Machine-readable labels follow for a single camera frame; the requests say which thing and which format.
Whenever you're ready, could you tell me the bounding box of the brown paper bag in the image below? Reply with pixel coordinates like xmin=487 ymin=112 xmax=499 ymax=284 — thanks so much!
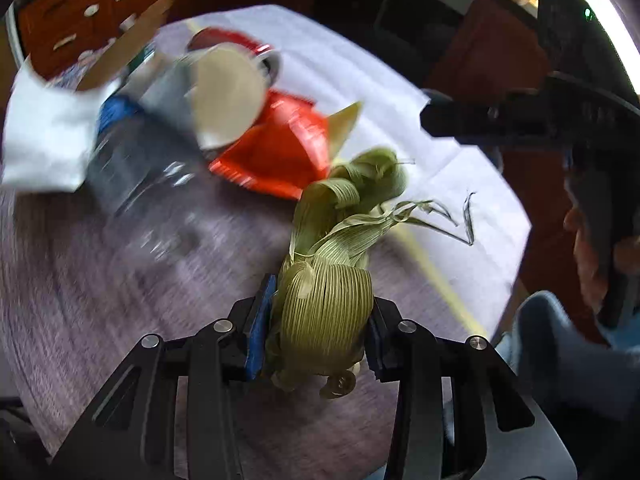
xmin=76 ymin=0 xmax=175 ymax=92

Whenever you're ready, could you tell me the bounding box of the person's right hand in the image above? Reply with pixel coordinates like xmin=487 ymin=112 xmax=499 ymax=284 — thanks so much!
xmin=564 ymin=206 xmax=640 ymax=313

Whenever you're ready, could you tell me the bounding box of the white paper cup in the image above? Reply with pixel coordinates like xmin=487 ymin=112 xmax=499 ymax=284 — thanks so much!
xmin=188 ymin=44 xmax=268 ymax=151

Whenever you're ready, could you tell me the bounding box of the green corn husk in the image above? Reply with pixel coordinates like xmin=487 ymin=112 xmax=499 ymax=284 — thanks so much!
xmin=266 ymin=148 xmax=453 ymax=399

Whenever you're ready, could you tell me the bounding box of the clear plastic water bottle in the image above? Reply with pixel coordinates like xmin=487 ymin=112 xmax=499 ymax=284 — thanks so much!
xmin=86 ymin=94 xmax=210 ymax=261

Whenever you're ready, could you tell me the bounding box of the black oven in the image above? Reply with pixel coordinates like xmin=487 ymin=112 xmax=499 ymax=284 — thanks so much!
xmin=310 ymin=0 xmax=474 ymax=87

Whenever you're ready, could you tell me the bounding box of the white paper tissue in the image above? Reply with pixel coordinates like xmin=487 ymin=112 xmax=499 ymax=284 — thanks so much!
xmin=1 ymin=62 xmax=117 ymax=193

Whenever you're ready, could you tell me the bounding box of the pale yellow husk piece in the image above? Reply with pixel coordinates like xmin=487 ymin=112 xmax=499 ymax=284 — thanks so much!
xmin=326 ymin=101 xmax=362 ymax=160

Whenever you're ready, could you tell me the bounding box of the red cola can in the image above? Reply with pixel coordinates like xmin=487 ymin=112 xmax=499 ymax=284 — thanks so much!
xmin=186 ymin=27 xmax=282 ymax=86

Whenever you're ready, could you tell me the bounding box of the red snack bag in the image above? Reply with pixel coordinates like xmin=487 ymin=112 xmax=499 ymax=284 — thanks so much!
xmin=208 ymin=90 xmax=330 ymax=200

